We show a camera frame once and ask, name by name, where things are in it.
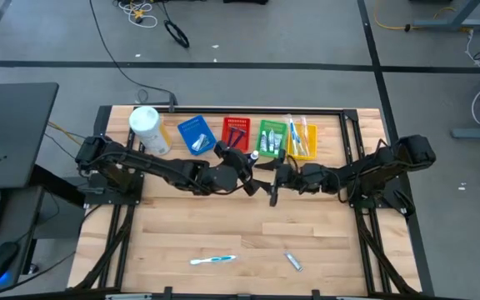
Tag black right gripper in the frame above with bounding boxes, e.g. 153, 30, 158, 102
254, 148, 308, 208

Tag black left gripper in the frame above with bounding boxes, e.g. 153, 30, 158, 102
212, 140, 262, 198

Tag teal toothbrush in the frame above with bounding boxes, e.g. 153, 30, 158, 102
188, 254, 238, 267

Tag red plastic basket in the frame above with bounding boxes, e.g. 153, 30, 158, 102
220, 116, 252, 153

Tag green plastic basket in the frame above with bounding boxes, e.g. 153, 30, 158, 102
255, 119, 288, 159

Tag yellow plastic basket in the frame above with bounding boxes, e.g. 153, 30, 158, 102
286, 122, 319, 162

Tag blue plastic basket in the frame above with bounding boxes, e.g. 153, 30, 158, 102
177, 115, 218, 157

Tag white wipes canister yellow label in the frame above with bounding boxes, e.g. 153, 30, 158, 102
127, 105, 173, 157

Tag grey desk foot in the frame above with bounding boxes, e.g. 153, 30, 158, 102
450, 127, 480, 140

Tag dark keyboard desk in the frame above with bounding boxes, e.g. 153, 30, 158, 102
0, 185, 45, 293

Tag grey desk leg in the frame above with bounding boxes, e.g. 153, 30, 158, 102
412, 0, 480, 33

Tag black desk top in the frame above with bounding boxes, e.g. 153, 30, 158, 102
0, 82, 60, 191

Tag black computer mouse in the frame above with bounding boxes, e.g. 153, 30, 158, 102
0, 241, 21, 284

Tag black aluminium rig frame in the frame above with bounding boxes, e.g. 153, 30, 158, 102
67, 104, 436, 300

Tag black cable coil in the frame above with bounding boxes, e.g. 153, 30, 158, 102
163, 19, 191, 49

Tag white and yellow cable bundle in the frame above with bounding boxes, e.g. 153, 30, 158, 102
117, 0, 158, 29

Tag yellow wires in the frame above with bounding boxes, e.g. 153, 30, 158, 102
47, 120, 85, 145

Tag yellow floor cable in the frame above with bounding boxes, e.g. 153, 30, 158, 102
372, 0, 474, 33

